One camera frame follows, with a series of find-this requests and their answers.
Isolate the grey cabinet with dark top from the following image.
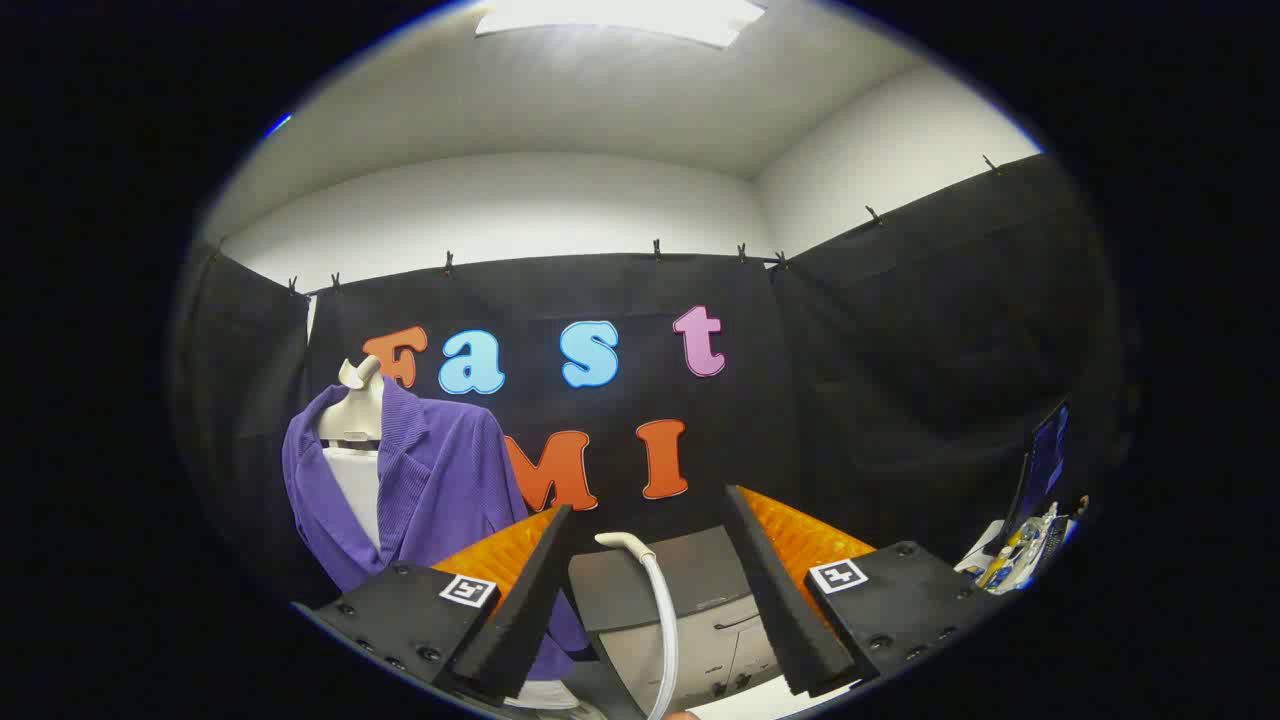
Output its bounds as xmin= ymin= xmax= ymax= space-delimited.
xmin=567 ymin=527 xmax=791 ymax=713

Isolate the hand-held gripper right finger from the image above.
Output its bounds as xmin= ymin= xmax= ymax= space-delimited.
xmin=722 ymin=485 xmax=1004 ymax=698

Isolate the computer monitor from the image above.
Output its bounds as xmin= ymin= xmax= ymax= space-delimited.
xmin=1005 ymin=395 xmax=1076 ymax=531

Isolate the purple corduroy jacket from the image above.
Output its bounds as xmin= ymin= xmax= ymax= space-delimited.
xmin=282 ymin=377 xmax=591 ymax=683

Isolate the black backdrop cloth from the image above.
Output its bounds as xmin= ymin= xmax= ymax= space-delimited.
xmin=170 ymin=152 xmax=1126 ymax=601

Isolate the cream clothes hanger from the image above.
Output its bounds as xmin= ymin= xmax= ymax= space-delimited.
xmin=318 ymin=355 xmax=386 ymax=447

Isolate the white garment steamer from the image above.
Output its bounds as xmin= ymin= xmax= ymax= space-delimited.
xmin=594 ymin=531 xmax=681 ymax=720

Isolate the white tray of small items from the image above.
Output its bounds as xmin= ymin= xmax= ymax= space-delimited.
xmin=955 ymin=498 xmax=1091 ymax=597

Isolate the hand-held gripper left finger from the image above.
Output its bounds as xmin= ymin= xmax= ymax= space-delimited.
xmin=292 ymin=505 xmax=576 ymax=701

